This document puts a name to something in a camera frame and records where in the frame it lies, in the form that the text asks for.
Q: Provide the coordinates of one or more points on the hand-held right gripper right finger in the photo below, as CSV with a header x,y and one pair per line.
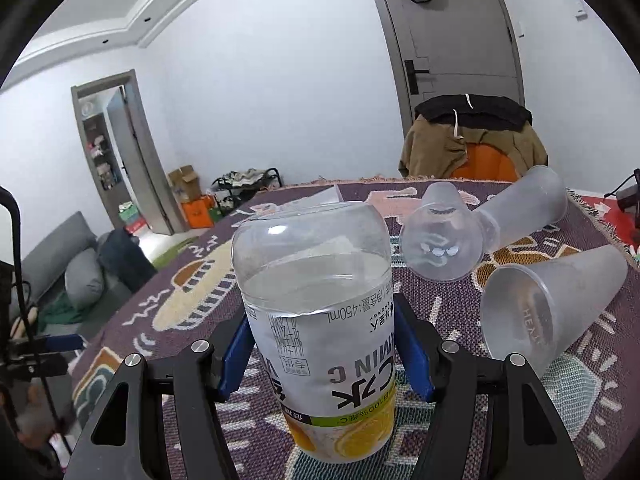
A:
x,y
415,355

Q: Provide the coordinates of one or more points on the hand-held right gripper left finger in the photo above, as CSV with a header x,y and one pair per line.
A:
x,y
235,360

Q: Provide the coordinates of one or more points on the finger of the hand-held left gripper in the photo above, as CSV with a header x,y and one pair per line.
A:
x,y
65,342

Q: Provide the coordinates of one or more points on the clear plastic bottle yellow label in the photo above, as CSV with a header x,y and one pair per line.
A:
x,y
310,280

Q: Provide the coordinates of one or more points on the small clear cup face print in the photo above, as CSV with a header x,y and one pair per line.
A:
x,y
440,240

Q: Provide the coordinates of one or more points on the wide frosted plastic cup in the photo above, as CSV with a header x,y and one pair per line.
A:
x,y
555,295

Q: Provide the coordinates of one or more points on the tall frosted plastic cup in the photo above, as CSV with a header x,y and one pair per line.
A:
x,y
530,200

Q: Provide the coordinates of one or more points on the green cloth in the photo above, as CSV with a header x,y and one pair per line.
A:
x,y
60,310

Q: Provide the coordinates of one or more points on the grey sofa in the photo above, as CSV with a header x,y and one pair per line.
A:
x,y
50,250

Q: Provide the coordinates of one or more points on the grey pillow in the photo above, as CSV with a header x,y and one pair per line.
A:
x,y
85,280

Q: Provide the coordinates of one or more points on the printed purple blanket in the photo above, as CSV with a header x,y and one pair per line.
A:
x,y
450,440

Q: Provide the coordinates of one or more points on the dark cloth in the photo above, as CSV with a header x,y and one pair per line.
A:
x,y
125,260

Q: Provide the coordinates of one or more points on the orange box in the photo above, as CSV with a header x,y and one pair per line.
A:
x,y
197,212

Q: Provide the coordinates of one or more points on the storage shelf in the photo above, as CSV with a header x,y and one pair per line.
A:
x,y
102,160

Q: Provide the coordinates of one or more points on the black shoe rack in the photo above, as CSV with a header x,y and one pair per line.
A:
x,y
245,182

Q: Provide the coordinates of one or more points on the grey inner door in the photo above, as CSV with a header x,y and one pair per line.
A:
x,y
137,160

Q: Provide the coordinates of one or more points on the grey door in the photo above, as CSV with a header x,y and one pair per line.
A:
x,y
465,45
137,160

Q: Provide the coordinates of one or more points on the cardboard box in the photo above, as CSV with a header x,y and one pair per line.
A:
x,y
184,182

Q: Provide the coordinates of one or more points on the brown jacket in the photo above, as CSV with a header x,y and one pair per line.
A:
x,y
430,150

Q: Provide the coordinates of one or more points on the orange chair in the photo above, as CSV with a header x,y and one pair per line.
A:
x,y
487,162

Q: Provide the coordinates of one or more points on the black garment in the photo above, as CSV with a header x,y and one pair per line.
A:
x,y
485,110

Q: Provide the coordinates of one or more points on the black device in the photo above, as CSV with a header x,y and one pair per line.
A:
x,y
627,192

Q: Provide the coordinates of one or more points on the white wall switch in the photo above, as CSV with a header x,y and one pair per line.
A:
x,y
580,11

